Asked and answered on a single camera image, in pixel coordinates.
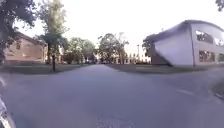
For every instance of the round leafy tree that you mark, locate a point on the round leafy tree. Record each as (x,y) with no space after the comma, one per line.
(111,46)

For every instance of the pole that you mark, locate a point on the pole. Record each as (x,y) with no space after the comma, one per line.
(138,53)

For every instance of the grey asphalt road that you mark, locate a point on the grey asphalt road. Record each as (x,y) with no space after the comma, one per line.
(110,96)

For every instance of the group of trees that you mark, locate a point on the group of trees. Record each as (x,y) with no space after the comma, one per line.
(78,50)

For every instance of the grass strip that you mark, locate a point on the grass strip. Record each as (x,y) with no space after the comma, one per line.
(150,68)
(36,68)

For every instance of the tall slender tree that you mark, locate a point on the tall slender tree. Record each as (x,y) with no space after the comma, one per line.
(53,30)

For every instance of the grey building with large windows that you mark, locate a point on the grey building with large windows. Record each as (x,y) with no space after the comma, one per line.
(181,46)

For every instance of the red brick building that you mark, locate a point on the red brick building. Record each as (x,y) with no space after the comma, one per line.
(25,50)

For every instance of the dark large tree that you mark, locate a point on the dark large tree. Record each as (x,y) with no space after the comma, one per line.
(10,20)

